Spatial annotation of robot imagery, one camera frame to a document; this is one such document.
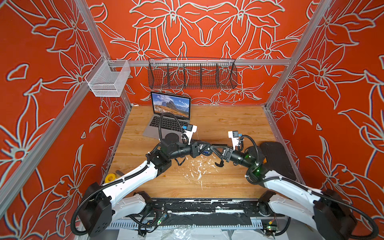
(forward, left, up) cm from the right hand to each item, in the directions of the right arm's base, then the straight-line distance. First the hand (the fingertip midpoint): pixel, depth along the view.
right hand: (211, 146), depth 69 cm
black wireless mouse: (-3, +2, 0) cm, 4 cm away
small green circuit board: (-29, -29, -25) cm, 48 cm away
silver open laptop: (+38, +26, -18) cm, 50 cm away
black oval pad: (+4, -40, -20) cm, 45 cm away
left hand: (0, +2, +2) cm, 3 cm away
